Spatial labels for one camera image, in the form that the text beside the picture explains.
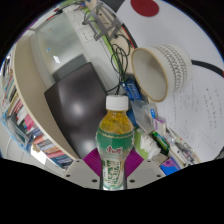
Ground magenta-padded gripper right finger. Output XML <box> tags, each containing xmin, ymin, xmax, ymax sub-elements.
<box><xmin>124</xmin><ymin>149</ymin><xmax>166</xmax><ymax>190</ymax></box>

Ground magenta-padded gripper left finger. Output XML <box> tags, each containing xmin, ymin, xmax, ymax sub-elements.
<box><xmin>63</xmin><ymin>148</ymin><xmax>104</xmax><ymax>190</ymax></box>

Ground green-labelled drink bottle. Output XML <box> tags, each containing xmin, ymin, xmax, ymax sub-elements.
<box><xmin>95</xmin><ymin>94</ymin><xmax>136</xmax><ymax>192</ymax></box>

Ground white tissue pack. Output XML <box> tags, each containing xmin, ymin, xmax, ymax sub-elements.
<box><xmin>134</xmin><ymin>131</ymin><xmax>162</xmax><ymax>160</ymax></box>

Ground clear plastic box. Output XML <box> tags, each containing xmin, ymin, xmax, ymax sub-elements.
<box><xmin>131</xmin><ymin>99</ymin><xmax>158</xmax><ymax>134</ymax></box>

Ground black computer monitor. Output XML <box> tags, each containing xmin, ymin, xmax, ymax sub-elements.
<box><xmin>44</xmin><ymin>62</ymin><xmax>113</xmax><ymax>160</ymax></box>

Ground shelf unit with books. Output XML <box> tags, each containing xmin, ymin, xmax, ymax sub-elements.
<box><xmin>0</xmin><ymin>36</ymin><xmax>81</xmax><ymax>171</ymax></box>

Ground white paper sheet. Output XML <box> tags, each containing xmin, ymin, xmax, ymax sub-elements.
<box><xmin>156</xmin><ymin>64</ymin><xmax>224</xmax><ymax>158</ymax></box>

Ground blue electronics box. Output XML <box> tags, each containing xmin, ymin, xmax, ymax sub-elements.
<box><xmin>120</xmin><ymin>79</ymin><xmax>143</xmax><ymax>101</ymax></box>

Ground white patterned ceramic cup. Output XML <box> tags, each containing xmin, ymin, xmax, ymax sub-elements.
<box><xmin>130</xmin><ymin>44</ymin><xmax>194</xmax><ymax>103</ymax></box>

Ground grey metal laptop stand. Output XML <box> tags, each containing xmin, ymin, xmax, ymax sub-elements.
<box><xmin>82</xmin><ymin>1</ymin><xmax>124</xmax><ymax>42</ymax></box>

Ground black cables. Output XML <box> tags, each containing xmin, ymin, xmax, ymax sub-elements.
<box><xmin>106</xmin><ymin>33</ymin><xmax>135</xmax><ymax>94</ymax></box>

